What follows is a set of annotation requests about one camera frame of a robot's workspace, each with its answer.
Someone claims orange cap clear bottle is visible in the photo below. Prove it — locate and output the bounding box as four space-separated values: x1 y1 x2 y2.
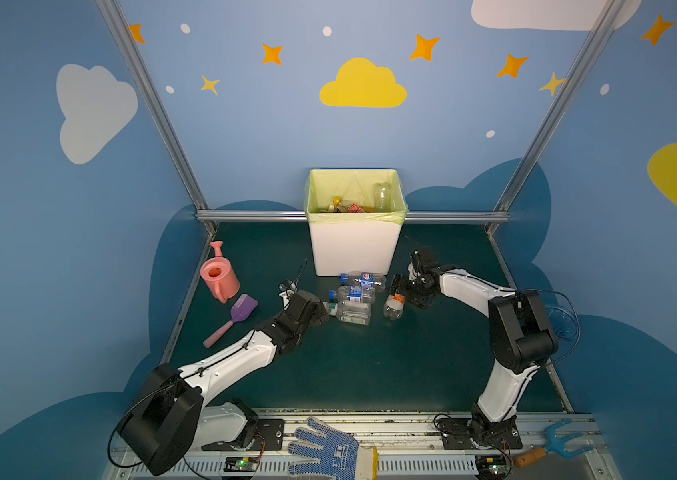
383 293 405 321

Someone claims clear unlabelled wide bottle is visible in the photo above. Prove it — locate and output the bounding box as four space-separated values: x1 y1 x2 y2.
373 182 392 212

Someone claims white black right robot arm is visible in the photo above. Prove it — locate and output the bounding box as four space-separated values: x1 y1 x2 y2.
389 266 558 448

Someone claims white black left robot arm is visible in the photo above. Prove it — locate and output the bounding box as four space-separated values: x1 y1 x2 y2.
114 291 330 476

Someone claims white plastic trash bin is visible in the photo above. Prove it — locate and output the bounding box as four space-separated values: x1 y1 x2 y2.
308 214 402 277

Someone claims green bin liner bag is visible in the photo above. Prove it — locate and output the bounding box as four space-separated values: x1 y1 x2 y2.
304 169 408 225

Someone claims clear white cap wide bottle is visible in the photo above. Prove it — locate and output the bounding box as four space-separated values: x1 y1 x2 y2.
324 301 372 326

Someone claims purple plastic object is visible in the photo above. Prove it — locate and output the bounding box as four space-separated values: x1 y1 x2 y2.
202 294 258 349

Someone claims yellow cap red label bottle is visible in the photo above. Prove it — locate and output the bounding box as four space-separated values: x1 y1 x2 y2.
328 196 369 213

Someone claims pink watering can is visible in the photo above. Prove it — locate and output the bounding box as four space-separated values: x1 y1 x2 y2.
200 241 240 304

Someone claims blue dotted work glove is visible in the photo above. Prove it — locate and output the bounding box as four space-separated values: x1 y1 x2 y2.
288 417 360 480

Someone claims green circuit board left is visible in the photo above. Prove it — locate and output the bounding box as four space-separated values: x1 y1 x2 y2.
224 457 260 473

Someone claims circuit board right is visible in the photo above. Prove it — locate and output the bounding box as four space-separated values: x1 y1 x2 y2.
475 456 511 480

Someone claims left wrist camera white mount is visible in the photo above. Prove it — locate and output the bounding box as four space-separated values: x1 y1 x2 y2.
278 280 298 308

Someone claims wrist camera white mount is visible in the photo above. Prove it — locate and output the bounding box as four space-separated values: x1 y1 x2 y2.
408 246 439 282
278 280 298 308

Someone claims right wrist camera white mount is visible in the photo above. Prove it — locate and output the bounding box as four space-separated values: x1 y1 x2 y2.
408 246 439 282

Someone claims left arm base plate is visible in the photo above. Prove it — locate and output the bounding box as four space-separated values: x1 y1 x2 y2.
200 418 286 452

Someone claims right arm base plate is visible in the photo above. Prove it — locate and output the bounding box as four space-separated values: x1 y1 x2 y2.
433 416 523 450

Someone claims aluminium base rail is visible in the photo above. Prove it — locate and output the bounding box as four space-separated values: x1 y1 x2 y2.
100 407 621 480

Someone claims blue garden fork wooden handle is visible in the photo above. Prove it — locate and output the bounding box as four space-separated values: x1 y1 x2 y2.
512 420 592 468

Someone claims aluminium frame right post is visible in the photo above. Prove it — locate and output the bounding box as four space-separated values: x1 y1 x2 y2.
494 0 626 215

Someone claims aluminium frame post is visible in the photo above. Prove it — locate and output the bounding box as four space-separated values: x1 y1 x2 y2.
494 0 626 215
96 0 208 210

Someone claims aluminium frame left post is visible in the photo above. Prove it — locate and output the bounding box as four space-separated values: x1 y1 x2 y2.
96 0 208 210

